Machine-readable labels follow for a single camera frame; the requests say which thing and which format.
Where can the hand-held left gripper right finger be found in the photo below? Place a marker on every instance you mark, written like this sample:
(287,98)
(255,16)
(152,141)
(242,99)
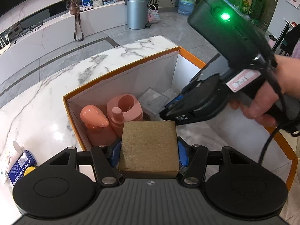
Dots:
(182,153)

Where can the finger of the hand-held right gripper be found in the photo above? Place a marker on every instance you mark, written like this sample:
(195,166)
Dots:
(174,105)
(193,85)

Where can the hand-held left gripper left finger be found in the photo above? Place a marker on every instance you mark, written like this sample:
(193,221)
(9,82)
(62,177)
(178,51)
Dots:
(116,151)

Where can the grey marble box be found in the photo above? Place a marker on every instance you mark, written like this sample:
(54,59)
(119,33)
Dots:
(151,100)

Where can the gold cardboard box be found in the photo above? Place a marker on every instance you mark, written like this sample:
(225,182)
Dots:
(147,147)

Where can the pink pump bottle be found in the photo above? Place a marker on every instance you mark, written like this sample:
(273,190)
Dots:
(93,119)

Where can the orange cardboard box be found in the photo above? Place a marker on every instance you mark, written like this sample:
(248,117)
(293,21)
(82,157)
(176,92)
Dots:
(140,79)

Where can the yellow round container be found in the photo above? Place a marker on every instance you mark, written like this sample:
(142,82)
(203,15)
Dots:
(31,170)

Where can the blue packet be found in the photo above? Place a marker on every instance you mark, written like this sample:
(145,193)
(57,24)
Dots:
(21,166)

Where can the person's right hand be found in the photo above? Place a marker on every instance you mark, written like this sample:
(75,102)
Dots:
(289,75)

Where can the blue water jug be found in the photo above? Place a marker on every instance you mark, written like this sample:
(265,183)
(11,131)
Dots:
(187,2)

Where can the pink woven bag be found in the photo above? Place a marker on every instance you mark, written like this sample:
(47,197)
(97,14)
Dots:
(153,16)

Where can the grey pedal trash bin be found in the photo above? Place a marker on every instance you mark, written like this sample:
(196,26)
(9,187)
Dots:
(137,11)

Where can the white marble tv cabinet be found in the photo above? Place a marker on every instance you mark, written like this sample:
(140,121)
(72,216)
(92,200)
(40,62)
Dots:
(54,35)

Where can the white router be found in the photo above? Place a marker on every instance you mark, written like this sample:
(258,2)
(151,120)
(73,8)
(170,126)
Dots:
(4,43)

